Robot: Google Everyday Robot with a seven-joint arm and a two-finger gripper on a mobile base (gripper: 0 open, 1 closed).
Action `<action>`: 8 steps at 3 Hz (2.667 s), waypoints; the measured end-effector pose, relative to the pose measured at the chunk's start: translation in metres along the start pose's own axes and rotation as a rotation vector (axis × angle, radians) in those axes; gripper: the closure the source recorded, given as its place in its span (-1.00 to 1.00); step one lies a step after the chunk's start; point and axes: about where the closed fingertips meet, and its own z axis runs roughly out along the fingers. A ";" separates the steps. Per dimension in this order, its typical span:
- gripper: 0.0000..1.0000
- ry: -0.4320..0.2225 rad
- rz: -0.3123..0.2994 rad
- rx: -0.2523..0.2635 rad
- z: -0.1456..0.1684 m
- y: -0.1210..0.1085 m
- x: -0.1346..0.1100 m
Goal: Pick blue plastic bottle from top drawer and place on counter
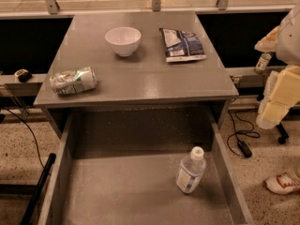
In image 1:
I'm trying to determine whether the small juice bottle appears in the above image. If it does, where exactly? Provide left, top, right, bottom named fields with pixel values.
left=254, top=52, right=272, bottom=74

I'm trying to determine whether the black metal stand leg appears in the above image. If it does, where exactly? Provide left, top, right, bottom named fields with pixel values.
left=20, top=153, right=56, bottom=225

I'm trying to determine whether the crushed green white can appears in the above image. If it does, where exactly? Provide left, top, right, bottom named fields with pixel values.
left=50, top=67, right=98, bottom=96

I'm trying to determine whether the clear plastic water bottle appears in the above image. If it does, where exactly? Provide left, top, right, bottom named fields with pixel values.
left=176, top=146, right=206, bottom=194

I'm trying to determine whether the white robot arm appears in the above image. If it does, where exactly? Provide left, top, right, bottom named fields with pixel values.
left=254, top=4, right=300, bottom=129

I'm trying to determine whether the white ceramic bowl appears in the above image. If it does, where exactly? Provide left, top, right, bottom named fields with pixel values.
left=105, top=27, right=142, bottom=57

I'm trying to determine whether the black power cable adapter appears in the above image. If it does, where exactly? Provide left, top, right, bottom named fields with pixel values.
left=226, top=107, right=261, bottom=158

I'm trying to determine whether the black yellow tape measure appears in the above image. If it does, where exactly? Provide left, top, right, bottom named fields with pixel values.
left=14, top=68, right=32, bottom=83

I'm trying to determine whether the black cable left floor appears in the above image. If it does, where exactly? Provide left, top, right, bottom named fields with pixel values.
left=0, top=106, right=51, bottom=176

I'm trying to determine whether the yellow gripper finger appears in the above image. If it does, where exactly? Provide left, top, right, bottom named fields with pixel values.
left=256, top=65, right=300, bottom=129
left=254, top=26, right=278, bottom=53

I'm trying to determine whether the grey open drawer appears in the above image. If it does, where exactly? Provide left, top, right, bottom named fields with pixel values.
left=38, top=105, right=254, bottom=225

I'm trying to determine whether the blue chip bag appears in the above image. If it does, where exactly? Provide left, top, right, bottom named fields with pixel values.
left=159, top=28, right=206, bottom=63

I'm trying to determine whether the white red sneaker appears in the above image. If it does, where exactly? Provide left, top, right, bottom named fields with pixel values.
left=263, top=172, right=300, bottom=195

